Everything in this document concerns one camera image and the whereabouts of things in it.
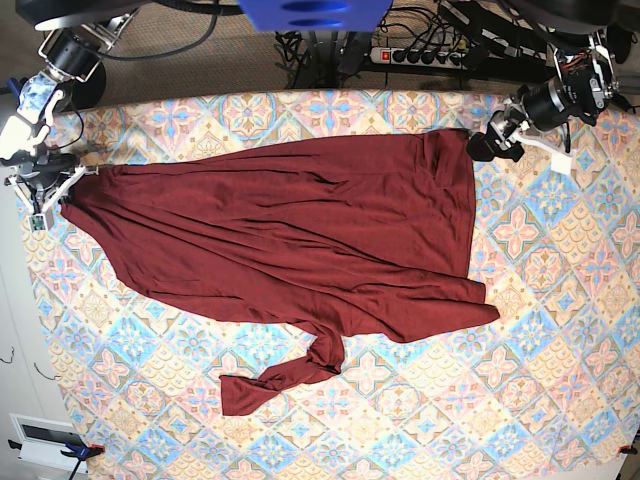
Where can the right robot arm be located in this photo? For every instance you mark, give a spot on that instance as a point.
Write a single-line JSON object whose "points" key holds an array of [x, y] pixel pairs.
{"points": [[77, 33]]}

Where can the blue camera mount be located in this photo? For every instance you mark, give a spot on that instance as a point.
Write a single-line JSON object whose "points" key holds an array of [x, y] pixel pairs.
{"points": [[310, 15]]}

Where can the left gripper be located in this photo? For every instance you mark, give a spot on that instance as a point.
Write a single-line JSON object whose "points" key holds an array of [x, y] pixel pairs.
{"points": [[511, 129]]}

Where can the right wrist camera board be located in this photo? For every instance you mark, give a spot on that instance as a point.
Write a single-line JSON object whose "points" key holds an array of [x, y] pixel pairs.
{"points": [[41, 222]]}

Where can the white floor outlet box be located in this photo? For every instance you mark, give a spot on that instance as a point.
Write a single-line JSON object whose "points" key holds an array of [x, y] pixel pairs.
{"points": [[42, 442]]}

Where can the black round stool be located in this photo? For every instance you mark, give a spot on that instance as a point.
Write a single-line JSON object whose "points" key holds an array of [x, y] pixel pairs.
{"points": [[87, 95]]}

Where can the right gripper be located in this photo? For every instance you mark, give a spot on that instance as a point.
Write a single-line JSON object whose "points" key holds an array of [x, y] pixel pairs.
{"points": [[44, 186]]}

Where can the blue orange clamp upper left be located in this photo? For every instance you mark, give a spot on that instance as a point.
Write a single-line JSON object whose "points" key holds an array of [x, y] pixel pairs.
{"points": [[16, 132]]}

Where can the blue orange clamp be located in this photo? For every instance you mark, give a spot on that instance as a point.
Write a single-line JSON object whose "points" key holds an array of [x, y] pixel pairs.
{"points": [[75, 452], [16, 132]]}

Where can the orange clamp lower right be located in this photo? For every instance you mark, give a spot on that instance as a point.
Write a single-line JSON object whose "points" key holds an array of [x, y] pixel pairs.
{"points": [[628, 450]]}

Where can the blue orange clamp lower left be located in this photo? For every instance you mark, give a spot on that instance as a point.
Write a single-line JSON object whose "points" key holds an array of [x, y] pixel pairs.
{"points": [[75, 452]]}

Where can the maroon t-shirt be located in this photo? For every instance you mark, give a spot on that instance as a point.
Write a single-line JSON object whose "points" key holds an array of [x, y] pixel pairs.
{"points": [[337, 236]]}

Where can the patterned tile tablecloth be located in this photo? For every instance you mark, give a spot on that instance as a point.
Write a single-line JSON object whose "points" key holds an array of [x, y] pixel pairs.
{"points": [[552, 386]]}

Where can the white power strip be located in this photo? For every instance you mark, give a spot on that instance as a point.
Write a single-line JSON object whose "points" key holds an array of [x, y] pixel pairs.
{"points": [[415, 57]]}

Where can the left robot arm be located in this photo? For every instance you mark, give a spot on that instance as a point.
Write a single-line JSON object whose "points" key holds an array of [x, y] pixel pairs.
{"points": [[582, 88]]}

